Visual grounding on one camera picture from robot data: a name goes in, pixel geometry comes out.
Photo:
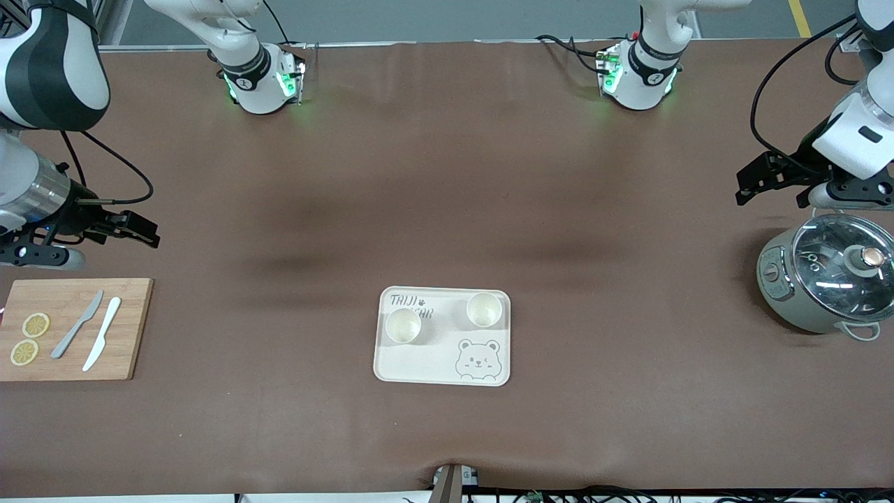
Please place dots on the grey-green electric cooking pot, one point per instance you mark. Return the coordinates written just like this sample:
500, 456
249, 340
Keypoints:
775, 286

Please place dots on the white plastic knife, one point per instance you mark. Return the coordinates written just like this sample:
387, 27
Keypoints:
103, 332

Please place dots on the white plastic cup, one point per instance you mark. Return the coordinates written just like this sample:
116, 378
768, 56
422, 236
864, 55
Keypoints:
403, 326
484, 310

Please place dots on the glass pot lid with knob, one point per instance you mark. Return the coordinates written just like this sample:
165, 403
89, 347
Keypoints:
831, 272

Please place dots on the yellow lemon slice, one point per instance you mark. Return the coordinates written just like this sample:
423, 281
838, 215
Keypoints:
35, 325
24, 352

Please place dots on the cream tray with bear print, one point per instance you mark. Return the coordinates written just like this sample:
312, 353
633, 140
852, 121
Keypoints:
440, 363

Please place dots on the grey plastic knife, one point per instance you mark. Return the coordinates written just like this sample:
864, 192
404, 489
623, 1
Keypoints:
73, 328

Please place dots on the aluminium frame profile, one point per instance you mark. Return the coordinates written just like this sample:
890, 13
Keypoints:
113, 24
848, 43

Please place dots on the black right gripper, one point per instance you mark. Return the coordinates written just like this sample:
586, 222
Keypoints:
75, 215

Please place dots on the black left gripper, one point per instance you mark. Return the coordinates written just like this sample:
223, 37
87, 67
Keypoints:
802, 165

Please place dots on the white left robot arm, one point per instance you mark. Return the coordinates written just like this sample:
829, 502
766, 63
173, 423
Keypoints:
646, 77

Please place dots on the brown table mat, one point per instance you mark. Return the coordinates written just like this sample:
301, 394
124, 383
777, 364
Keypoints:
447, 175

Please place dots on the wooden cutting board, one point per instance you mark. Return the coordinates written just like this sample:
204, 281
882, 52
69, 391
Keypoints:
133, 328

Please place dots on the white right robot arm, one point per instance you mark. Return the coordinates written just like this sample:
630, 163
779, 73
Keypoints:
56, 70

